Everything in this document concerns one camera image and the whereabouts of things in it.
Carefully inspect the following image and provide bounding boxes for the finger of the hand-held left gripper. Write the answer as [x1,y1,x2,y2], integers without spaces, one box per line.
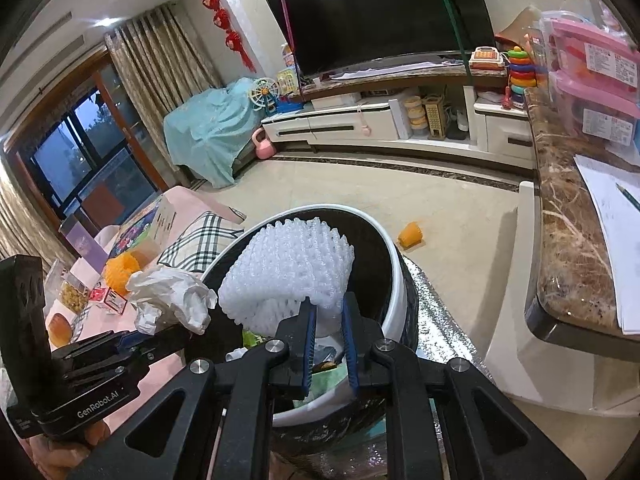
[117,324,188,367]
[50,331,132,361]

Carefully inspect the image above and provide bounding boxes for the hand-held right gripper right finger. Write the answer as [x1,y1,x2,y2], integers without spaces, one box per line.
[341,292,586,480]

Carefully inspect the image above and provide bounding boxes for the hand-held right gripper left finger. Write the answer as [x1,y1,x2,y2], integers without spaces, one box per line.
[65,305,318,480]

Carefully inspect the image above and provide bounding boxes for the white tissue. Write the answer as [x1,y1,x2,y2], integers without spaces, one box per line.
[125,266,218,336]

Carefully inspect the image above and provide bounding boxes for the white trash bin black liner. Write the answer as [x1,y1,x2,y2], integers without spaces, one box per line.
[200,203,418,461]

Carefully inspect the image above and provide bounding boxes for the white foam fruit net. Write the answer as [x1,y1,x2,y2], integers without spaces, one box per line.
[218,216,356,336]

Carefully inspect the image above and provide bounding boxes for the person's left hand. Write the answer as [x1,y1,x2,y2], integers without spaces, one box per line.
[27,420,111,480]

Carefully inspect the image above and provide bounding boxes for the white red-print carton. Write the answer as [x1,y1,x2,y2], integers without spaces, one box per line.
[91,287,127,317]

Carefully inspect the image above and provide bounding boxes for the clear plastic snack jar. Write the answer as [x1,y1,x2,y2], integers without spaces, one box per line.
[59,270,92,317]

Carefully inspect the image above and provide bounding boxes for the silver foil mat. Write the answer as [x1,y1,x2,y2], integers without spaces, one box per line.
[370,255,496,480]

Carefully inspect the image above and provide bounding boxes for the colourful cardboard box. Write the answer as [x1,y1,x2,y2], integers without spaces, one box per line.
[111,195,179,261]

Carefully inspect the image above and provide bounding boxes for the orange cup on floor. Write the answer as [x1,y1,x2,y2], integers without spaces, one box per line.
[397,221,425,250]

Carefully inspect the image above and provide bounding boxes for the sliding glass door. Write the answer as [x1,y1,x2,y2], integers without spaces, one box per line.
[17,75,161,221]

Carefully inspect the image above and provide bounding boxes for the pink kettlebell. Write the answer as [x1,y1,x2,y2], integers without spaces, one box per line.
[251,127,276,160]

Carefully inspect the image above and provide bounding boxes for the white television cabinet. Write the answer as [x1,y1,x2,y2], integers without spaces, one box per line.
[261,67,536,171]

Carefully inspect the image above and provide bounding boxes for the teal blanket covered furniture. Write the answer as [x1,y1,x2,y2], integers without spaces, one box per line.
[164,78,266,188]

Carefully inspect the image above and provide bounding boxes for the marble counter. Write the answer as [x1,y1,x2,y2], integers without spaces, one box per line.
[485,85,640,401]

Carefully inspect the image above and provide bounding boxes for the stacked yellow containers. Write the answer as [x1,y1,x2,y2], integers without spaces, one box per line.
[404,95,426,131]

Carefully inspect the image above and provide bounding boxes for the ferris wheel toy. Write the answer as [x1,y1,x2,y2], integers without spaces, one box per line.
[248,77,280,113]

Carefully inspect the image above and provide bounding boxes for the small wooden toy house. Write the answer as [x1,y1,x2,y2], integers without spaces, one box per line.
[424,96,447,141]

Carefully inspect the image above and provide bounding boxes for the colourful toy box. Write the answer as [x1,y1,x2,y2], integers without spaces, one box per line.
[277,45,301,97]

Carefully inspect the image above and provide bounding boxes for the beige curtain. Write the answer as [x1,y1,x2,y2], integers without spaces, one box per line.
[105,4,223,181]

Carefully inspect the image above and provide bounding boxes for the white paper sheets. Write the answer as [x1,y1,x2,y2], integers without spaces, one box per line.
[574,154,640,335]

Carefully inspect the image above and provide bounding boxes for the pen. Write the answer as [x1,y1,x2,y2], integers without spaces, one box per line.
[616,183,640,209]

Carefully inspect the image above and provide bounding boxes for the toy cash register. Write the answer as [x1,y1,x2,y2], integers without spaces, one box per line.
[472,46,506,72]

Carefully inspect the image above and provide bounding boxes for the black flat television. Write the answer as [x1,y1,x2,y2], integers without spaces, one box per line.
[264,0,496,81]

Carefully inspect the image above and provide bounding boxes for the pink lidded plastic box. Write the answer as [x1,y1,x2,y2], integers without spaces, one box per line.
[550,70,640,148]
[542,10,640,78]

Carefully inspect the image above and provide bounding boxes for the green pole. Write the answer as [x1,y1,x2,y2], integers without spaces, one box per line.
[425,0,476,88]

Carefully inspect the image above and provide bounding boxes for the rainbow stacking ring toy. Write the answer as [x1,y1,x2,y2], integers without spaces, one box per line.
[507,46,540,97]

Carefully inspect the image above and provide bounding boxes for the red hanging ornament string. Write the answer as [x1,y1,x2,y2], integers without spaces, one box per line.
[195,0,256,73]

